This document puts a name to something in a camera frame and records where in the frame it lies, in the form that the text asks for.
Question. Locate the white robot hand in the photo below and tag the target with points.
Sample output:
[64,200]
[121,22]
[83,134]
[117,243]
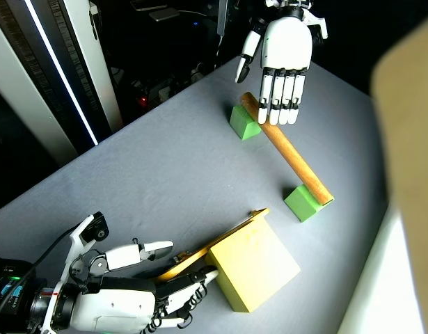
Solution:
[112,309]
[286,45]

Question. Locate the yellow frame hacksaw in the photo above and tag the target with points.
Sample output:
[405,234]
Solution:
[199,254]

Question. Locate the round wooden dowel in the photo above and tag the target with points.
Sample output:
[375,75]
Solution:
[293,156]

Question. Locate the green wooden block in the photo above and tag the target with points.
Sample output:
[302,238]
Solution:
[243,121]
[302,205]

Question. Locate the grey phone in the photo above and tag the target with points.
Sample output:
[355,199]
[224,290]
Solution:
[164,15]

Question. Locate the black power strip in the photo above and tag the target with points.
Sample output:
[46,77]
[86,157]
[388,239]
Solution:
[154,94]

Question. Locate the large yellow wooden block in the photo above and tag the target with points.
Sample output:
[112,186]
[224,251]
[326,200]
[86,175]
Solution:
[255,264]

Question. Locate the blurred beige board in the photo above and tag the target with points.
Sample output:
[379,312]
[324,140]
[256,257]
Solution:
[408,139]

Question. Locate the white cabinet with light strip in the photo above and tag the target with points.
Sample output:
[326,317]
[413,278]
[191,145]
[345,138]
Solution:
[95,69]

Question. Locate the white foam board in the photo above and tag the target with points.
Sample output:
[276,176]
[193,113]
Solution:
[380,278]

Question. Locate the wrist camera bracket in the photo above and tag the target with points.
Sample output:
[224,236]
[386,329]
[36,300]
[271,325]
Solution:
[319,24]
[78,240]

